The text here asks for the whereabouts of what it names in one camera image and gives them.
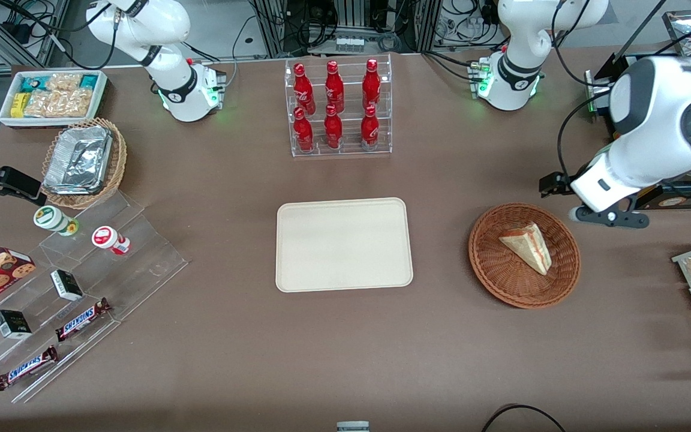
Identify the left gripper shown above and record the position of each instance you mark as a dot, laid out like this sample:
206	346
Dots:
556	183

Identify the triangular sandwich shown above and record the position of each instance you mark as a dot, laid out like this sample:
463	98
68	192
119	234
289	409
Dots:
528	246

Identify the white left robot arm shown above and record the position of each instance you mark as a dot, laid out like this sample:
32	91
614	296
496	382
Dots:
519	36

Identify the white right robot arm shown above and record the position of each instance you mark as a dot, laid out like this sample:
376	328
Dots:
183	90

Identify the light wicker basket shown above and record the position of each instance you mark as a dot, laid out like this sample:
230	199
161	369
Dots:
119	162

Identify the round brown wicker basket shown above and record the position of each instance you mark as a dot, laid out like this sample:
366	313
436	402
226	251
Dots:
504	282

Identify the beige rectangular tray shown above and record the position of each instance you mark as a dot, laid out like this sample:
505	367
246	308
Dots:
344	245

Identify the green cap yogurt bottle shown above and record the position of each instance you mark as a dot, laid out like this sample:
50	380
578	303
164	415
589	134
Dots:
51	218

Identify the aluminium foil container stack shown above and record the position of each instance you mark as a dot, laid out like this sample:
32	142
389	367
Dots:
78	159

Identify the white plastic snack bin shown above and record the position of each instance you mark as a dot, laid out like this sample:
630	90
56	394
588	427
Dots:
6	120

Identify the yellow snack packet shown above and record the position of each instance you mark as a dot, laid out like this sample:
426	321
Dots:
18	105

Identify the clear bag of crackers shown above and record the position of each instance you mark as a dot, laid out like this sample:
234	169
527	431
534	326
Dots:
60	103

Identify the red cap yogurt bottle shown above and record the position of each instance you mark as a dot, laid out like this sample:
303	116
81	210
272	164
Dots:
105	237

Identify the teal snack packet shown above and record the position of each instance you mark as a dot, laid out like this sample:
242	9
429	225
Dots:
89	81
33	83

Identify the small black carton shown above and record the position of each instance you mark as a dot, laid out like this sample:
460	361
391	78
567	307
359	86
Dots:
67	285
12	324

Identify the black food warmer machine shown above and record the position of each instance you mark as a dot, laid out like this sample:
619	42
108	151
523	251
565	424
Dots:
600	84

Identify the clear acrylic step stand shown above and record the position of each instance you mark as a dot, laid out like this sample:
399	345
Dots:
141	264

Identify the Snickers chocolate bar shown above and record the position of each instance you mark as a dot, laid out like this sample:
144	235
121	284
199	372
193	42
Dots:
26	368
81	320

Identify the clear acrylic bottle rack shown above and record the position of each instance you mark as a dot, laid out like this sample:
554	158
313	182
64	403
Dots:
381	147

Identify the red cola bottle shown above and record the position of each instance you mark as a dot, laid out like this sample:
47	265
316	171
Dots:
303	133
371	84
370	129
335	87
333	129
303	90

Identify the small grey device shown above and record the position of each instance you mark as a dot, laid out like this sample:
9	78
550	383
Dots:
352	426

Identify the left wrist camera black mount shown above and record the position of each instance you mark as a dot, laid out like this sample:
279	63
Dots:
615	219

